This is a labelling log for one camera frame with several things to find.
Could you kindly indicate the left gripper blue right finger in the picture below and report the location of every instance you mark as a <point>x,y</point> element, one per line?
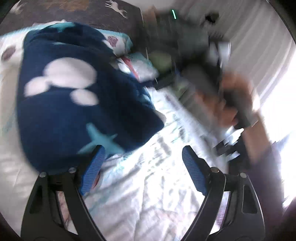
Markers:
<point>230,209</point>

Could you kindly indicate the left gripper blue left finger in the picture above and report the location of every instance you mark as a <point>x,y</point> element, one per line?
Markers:
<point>43,220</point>

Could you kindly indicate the navy fleece star robe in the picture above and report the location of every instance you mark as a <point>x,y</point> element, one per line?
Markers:
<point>71,99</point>

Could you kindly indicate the person right hand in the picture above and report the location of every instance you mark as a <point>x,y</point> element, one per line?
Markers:
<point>235,104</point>

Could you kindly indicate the green cushion right near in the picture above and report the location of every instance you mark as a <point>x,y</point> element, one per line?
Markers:
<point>161,61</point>

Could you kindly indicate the pink knit garment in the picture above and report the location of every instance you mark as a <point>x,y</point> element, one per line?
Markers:
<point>128,63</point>

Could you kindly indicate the dark deer print headboard cover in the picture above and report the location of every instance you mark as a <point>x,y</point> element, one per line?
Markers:
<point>16,15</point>

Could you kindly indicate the white seashell print quilt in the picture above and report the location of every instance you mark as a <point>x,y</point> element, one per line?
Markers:
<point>145,194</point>

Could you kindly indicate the grey pleated curtain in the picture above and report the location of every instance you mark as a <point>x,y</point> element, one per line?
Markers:
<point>261,45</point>

